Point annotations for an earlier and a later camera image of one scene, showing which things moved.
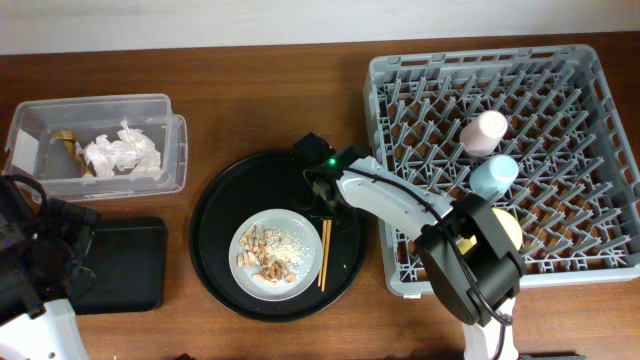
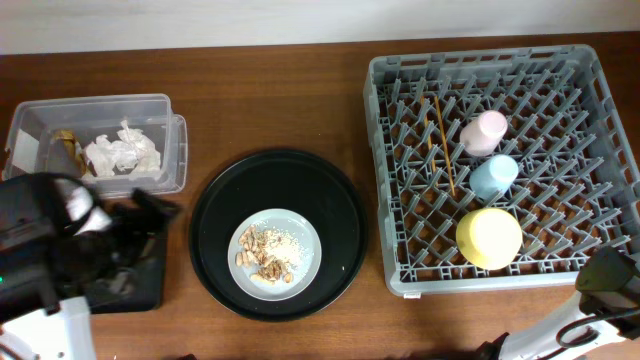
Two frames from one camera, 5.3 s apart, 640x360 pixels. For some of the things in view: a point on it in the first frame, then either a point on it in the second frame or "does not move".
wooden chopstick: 326,253 to 445,146
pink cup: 481,135 does not move
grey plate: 274,255 does not move
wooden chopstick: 322,252 to 428,140
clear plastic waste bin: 99,148 does not move
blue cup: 492,176 does not move
